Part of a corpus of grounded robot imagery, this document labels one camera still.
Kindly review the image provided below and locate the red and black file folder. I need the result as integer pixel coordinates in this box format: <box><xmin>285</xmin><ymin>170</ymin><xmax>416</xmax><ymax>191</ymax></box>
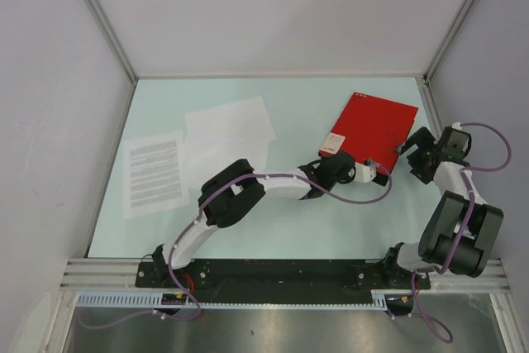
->
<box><xmin>318</xmin><ymin>92</ymin><xmax>418</xmax><ymax>186</ymax></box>

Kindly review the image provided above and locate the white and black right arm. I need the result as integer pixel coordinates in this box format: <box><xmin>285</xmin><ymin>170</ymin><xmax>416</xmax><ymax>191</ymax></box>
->
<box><xmin>381</xmin><ymin>123</ymin><xmax>512</xmax><ymax>288</ymax></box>

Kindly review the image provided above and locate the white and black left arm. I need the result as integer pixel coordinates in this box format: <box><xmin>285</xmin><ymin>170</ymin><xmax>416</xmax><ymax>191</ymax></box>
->
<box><xmin>152</xmin><ymin>153</ymin><xmax>371</xmax><ymax>287</ymax></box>

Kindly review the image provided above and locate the blank white paper upper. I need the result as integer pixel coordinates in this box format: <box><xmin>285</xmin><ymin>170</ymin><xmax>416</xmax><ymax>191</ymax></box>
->
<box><xmin>184</xmin><ymin>97</ymin><xmax>277</xmax><ymax>141</ymax></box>

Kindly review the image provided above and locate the blank white paper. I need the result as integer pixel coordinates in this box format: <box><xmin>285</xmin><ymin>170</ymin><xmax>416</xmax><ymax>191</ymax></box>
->
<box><xmin>184</xmin><ymin>97</ymin><xmax>277</xmax><ymax>141</ymax></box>
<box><xmin>184</xmin><ymin>134</ymin><xmax>269</xmax><ymax>169</ymax></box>

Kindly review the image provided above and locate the blank white paper lower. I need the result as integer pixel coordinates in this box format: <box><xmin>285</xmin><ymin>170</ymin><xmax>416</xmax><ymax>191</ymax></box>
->
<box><xmin>184</xmin><ymin>134</ymin><xmax>269</xmax><ymax>169</ymax></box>

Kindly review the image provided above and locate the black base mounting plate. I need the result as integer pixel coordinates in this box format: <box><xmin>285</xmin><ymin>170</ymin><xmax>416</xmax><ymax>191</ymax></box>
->
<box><xmin>135</xmin><ymin>258</ymin><xmax>431</xmax><ymax>305</ymax></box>

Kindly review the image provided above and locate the printed text paper sheet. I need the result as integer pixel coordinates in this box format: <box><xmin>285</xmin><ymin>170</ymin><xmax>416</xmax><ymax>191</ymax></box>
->
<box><xmin>123</xmin><ymin>131</ymin><xmax>189</xmax><ymax>219</ymax></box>

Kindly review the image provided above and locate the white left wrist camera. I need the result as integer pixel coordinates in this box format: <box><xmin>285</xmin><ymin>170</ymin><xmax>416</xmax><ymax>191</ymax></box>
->
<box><xmin>353</xmin><ymin>160</ymin><xmax>378</xmax><ymax>183</ymax></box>

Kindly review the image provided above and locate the aluminium right side rail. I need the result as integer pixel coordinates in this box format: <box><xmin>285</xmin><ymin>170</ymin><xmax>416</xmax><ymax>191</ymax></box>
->
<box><xmin>416</xmin><ymin>77</ymin><xmax>443</xmax><ymax>137</ymax></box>

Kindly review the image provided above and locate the light blue slotted cable duct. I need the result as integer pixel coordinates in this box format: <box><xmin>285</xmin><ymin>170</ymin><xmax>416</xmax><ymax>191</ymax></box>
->
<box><xmin>77</xmin><ymin>292</ymin><xmax>387</xmax><ymax>311</ymax></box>

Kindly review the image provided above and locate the aluminium right corner post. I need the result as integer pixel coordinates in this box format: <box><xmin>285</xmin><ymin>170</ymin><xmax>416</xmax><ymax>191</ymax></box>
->
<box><xmin>422</xmin><ymin>0</ymin><xmax>477</xmax><ymax>83</ymax></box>

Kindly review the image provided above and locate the aluminium corner post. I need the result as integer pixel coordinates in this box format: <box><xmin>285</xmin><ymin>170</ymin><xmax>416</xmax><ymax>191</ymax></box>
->
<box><xmin>84</xmin><ymin>0</ymin><xmax>138</xmax><ymax>85</ymax></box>
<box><xmin>422</xmin><ymin>0</ymin><xmax>477</xmax><ymax>83</ymax></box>

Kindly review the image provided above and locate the aluminium front frame rail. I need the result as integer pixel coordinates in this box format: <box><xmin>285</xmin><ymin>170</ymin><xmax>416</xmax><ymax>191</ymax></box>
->
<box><xmin>60</xmin><ymin>258</ymin><xmax>511</xmax><ymax>294</ymax></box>

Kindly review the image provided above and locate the aluminium left corner post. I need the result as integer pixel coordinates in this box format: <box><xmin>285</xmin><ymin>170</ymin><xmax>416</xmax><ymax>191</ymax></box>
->
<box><xmin>84</xmin><ymin>0</ymin><xmax>138</xmax><ymax>85</ymax></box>

